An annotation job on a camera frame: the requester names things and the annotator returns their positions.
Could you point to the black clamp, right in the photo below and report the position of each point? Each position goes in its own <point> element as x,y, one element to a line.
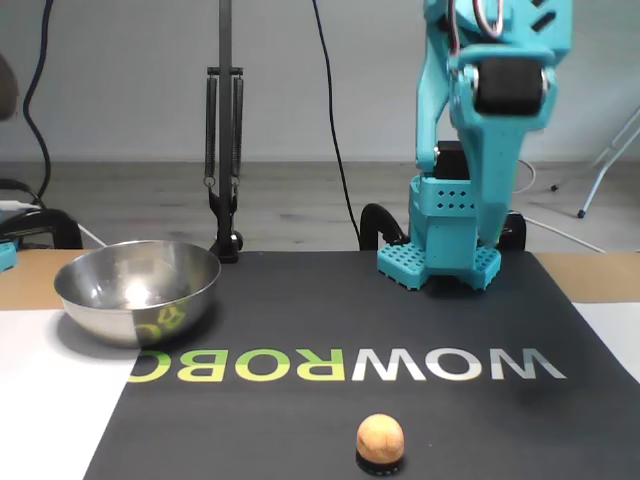
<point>225,100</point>

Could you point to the teal gripper with motor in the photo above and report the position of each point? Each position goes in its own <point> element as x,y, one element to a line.
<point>509,88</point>

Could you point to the black table clamp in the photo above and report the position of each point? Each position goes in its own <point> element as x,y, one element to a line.
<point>375,220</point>
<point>517,230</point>

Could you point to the white plug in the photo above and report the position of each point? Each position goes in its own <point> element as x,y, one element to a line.
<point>15,204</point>

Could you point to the white metal stand legs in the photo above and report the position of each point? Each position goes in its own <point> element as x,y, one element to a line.
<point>602,172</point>

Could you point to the dark brown rounded object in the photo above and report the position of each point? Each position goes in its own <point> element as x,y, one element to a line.
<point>7,90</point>

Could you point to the tan ball with black base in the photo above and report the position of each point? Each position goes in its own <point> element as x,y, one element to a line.
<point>380,440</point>

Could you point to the black mat with WOWROBO print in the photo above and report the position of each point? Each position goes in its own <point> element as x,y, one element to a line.
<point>350,310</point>

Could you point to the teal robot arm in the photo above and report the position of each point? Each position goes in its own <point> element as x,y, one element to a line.
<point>445,235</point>

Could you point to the metal bowl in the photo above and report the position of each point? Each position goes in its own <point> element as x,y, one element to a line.
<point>135,295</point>

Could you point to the white paper sheet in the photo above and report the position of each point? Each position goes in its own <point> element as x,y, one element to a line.
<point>615,330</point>
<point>40,410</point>

